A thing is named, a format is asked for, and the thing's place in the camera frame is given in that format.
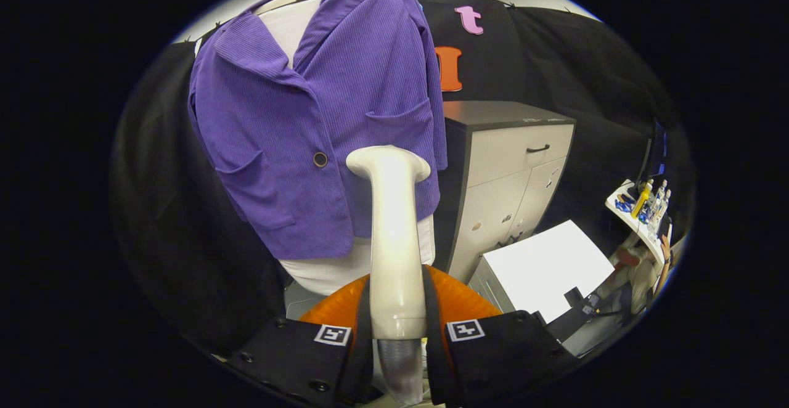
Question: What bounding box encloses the grey cabinet with black top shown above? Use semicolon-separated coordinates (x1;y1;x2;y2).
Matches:
433;100;577;285

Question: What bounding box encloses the white side table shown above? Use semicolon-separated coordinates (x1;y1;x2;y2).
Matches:
605;179;674;267

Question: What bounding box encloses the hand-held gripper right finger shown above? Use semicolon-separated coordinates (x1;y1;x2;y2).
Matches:
422;264;578;407

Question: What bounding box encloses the purple corduroy jacket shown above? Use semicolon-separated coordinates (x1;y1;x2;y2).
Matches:
188;0;449;261

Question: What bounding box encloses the white mannequin torso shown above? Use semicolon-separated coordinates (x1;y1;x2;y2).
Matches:
254;0;436;296

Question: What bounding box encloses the white low cabinet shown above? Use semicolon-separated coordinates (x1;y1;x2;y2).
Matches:
468;220;616;325

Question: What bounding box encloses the dark computer monitor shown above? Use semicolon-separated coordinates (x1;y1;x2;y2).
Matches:
641;118;670;182

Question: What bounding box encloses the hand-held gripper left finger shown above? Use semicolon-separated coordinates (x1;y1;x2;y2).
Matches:
225;272;375;406

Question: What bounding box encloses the yellow bottle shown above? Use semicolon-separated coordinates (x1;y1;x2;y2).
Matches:
631;179;653;219

